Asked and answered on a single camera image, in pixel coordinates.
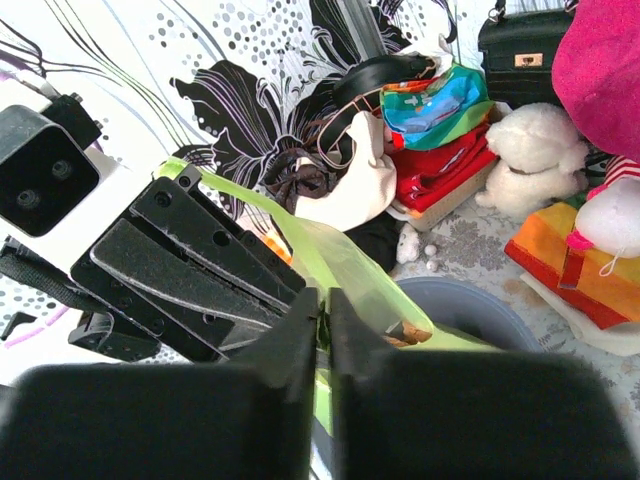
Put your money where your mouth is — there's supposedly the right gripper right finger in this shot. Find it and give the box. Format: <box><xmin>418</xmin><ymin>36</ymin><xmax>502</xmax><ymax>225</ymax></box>
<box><xmin>329</xmin><ymin>289</ymin><xmax>639</xmax><ymax>479</ymax></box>

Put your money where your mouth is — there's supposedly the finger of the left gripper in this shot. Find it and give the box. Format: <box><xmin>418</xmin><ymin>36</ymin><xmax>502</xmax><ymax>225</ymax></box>
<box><xmin>70</xmin><ymin>219</ymin><xmax>280</xmax><ymax>363</ymax></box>
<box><xmin>130</xmin><ymin>165</ymin><xmax>306</xmax><ymax>310</ymax></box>

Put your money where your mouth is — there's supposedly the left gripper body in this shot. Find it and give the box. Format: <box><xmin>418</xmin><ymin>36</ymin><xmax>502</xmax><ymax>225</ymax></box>
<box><xmin>1</xmin><ymin>95</ymin><xmax>100</xmax><ymax>237</ymax></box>

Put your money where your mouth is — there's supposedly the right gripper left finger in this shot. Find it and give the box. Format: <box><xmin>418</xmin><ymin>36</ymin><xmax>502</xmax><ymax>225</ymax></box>
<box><xmin>1</xmin><ymin>288</ymin><xmax>319</xmax><ymax>479</ymax></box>

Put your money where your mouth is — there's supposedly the green trash bag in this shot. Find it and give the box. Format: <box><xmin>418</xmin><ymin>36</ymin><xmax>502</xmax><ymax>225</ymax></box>
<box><xmin>157</xmin><ymin>158</ymin><xmax>496</xmax><ymax>451</ymax></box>

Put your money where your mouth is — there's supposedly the blue-grey trash bin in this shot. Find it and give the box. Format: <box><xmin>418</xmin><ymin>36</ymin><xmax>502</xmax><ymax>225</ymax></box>
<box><xmin>398</xmin><ymin>277</ymin><xmax>542</xmax><ymax>352</ymax></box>

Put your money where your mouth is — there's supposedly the cream canvas tote bag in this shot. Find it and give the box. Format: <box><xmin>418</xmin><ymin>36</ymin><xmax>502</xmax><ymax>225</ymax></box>
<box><xmin>294</xmin><ymin>112</ymin><xmax>397</xmax><ymax>232</ymax></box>

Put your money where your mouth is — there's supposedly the magenta cloth bag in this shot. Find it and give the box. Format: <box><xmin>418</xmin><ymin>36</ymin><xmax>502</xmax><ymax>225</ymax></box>
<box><xmin>552</xmin><ymin>0</ymin><xmax>639</xmax><ymax>162</ymax></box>

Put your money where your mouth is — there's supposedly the black hat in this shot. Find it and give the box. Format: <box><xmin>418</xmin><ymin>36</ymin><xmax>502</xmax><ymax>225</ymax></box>
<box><xmin>332</xmin><ymin>54</ymin><xmax>437</xmax><ymax>106</ymax></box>

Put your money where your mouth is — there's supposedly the rainbow striped cloth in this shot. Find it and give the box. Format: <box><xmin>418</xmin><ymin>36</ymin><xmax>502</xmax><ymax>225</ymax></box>
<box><xmin>505</xmin><ymin>203</ymin><xmax>639</xmax><ymax>330</ymax></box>

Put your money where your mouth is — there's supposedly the red cloth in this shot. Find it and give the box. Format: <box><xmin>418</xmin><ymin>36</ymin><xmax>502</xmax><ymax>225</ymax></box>
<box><xmin>391</xmin><ymin>123</ymin><xmax>496</xmax><ymax>213</ymax></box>

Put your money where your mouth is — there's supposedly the colourful printed cloth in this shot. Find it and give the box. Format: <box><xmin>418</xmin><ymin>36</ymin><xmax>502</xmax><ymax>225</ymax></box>
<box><xmin>380</xmin><ymin>64</ymin><xmax>494</xmax><ymax>151</ymax></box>

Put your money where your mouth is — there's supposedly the pink white plush doll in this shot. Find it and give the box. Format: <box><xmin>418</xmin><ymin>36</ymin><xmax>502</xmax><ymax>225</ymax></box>
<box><xmin>567</xmin><ymin>156</ymin><xmax>639</xmax><ymax>258</ymax></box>

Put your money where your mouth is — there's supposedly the white fluffy plush lamb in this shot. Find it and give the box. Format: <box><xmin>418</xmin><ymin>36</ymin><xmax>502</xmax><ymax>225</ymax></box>
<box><xmin>475</xmin><ymin>103</ymin><xmax>589</xmax><ymax>219</ymax></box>

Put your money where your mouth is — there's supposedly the black leather handbag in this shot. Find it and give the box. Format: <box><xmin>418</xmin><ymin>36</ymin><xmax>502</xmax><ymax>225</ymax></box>
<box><xmin>478</xmin><ymin>1</ymin><xmax>578</xmax><ymax>109</ymax></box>

